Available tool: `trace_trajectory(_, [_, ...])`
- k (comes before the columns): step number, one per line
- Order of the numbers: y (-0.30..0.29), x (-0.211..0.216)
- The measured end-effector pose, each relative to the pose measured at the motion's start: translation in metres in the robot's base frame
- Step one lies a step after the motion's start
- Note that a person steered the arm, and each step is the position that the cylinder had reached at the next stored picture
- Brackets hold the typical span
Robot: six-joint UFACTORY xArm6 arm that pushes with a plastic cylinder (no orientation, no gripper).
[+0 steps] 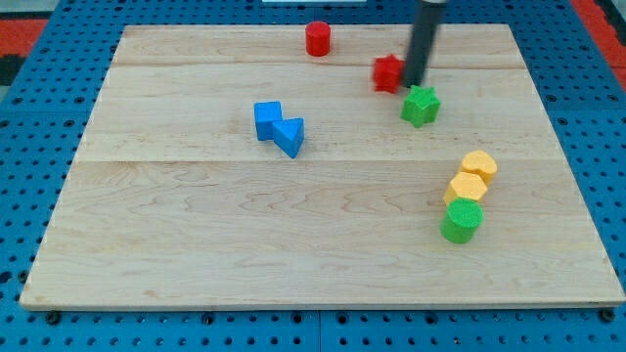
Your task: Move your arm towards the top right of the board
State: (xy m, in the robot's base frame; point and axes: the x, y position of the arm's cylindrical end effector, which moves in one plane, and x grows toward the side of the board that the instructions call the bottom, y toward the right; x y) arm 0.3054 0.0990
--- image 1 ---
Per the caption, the black cylindrical robot arm stick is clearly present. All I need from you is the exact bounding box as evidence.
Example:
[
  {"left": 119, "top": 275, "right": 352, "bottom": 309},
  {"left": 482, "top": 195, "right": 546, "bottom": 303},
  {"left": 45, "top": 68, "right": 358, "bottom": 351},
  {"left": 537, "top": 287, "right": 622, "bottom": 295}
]
[{"left": 402, "top": 0, "right": 448, "bottom": 88}]

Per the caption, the wooden board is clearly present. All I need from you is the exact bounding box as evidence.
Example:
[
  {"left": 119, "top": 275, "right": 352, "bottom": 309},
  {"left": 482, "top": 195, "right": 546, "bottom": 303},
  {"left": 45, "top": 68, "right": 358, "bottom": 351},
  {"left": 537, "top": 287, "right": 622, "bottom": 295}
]
[{"left": 20, "top": 24, "right": 625, "bottom": 311}]

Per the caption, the blue triangle block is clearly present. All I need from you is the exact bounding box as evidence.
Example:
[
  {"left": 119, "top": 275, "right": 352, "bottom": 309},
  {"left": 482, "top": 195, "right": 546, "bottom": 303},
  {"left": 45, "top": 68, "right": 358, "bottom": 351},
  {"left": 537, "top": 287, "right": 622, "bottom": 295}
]
[{"left": 272, "top": 117, "right": 304, "bottom": 158}]

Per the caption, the blue cube block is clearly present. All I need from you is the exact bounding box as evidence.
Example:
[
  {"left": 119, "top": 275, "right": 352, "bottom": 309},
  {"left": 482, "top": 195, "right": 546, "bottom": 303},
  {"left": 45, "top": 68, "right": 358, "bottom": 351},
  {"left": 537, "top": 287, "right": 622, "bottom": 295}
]
[{"left": 253, "top": 101, "right": 283, "bottom": 141}]

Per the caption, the green star block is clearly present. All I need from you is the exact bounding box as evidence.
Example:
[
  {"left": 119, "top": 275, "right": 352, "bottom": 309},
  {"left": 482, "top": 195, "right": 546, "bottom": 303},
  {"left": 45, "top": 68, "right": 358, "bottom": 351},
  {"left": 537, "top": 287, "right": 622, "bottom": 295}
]
[{"left": 400, "top": 85, "right": 441, "bottom": 128}]

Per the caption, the red star block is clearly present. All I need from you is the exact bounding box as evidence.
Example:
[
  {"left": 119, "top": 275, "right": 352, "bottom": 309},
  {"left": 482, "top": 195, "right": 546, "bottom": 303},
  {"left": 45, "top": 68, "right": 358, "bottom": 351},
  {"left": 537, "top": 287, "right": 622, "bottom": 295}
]
[{"left": 373, "top": 54, "right": 405, "bottom": 94}]

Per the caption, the red cylinder block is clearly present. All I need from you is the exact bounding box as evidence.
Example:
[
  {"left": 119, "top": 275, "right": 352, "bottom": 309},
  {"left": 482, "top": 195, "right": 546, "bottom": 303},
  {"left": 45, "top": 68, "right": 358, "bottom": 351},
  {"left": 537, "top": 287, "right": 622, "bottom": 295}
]
[{"left": 305, "top": 21, "right": 332, "bottom": 57}]

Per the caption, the yellow hexagon block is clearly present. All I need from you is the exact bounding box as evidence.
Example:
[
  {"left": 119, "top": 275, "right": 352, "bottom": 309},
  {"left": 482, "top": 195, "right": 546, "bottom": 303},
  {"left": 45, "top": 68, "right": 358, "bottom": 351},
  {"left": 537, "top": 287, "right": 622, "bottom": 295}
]
[{"left": 443, "top": 172, "right": 488, "bottom": 204}]

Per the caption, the green cylinder block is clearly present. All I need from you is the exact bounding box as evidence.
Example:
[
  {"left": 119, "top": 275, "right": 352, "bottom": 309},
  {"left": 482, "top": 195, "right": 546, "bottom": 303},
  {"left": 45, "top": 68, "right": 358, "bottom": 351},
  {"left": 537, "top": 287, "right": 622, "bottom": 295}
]
[{"left": 439, "top": 198, "right": 484, "bottom": 243}]

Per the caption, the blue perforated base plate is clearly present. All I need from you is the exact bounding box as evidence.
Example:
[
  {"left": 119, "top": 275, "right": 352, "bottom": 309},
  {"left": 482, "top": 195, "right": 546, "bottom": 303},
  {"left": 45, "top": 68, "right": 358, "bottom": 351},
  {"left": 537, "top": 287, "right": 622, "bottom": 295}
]
[{"left": 1, "top": 1, "right": 625, "bottom": 351}]

